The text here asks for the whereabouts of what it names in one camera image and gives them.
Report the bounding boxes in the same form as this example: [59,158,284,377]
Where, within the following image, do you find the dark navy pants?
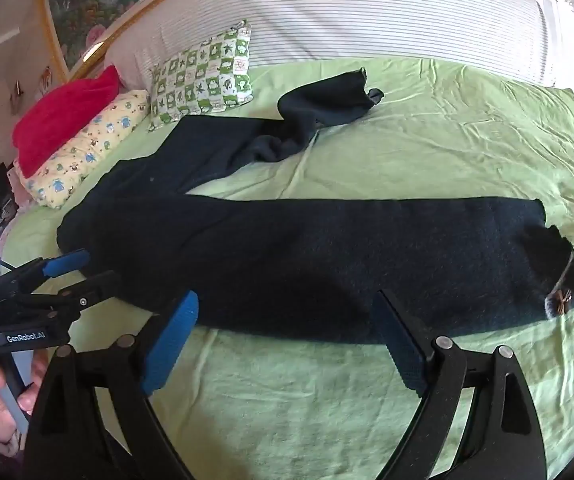
[57,70,574,344]

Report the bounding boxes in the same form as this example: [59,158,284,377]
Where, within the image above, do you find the yellow cartoon print pillow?
[14,90,149,209]

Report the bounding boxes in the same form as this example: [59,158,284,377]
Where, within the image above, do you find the green checkered pillow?
[149,20,253,130]

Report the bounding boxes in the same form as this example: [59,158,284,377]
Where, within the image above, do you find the striped white headboard cushion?
[104,0,574,88]

